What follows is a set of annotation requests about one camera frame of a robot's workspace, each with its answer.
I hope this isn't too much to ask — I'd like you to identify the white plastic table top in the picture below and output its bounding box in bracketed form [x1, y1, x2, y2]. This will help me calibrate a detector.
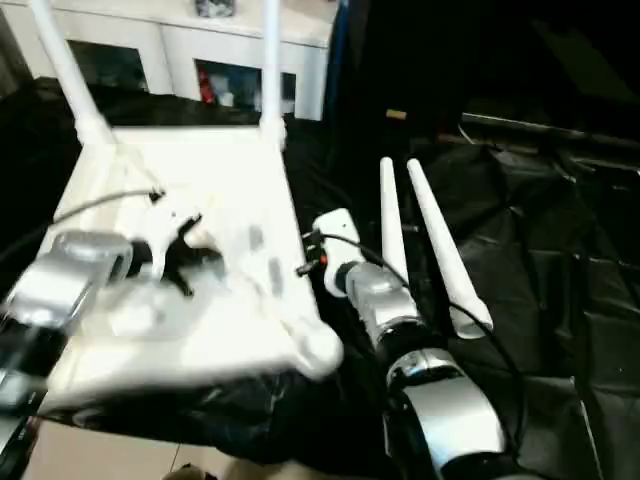
[40, 120, 347, 413]

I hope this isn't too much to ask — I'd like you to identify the white plastic table leg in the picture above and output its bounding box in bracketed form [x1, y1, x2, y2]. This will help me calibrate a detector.
[377, 157, 413, 301]
[28, 0, 113, 149]
[404, 159, 495, 341]
[259, 0, 289, 151]

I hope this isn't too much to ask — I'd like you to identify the white cabinet with glass doors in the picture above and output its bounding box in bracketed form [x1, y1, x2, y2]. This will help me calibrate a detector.
[0, 0, 332, 121]

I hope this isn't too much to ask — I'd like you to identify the grey object on cabinet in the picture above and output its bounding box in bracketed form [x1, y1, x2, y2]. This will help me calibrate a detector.
[195, 0, 239, 19]

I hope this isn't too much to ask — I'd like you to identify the black plastic mat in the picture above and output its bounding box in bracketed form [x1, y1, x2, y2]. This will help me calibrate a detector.
[0, 75, 640, 480]

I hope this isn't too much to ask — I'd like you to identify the long black bar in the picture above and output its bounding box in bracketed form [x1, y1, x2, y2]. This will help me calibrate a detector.
[460, 112, 640, 166]

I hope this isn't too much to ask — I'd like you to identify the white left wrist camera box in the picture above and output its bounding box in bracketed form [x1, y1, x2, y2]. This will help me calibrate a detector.
[128, 204, 203, 289]

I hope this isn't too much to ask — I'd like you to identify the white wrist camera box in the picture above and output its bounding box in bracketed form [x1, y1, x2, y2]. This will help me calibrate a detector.
[311, 208, 362, 299]
[128, 204, 203, 289]

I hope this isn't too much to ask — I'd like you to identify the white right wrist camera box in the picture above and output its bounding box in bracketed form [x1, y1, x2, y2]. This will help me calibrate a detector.
[311, 208, 362, 299]

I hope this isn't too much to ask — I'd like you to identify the black left camera cable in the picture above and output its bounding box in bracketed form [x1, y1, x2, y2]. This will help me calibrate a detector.
[0, 187, 167, 263]

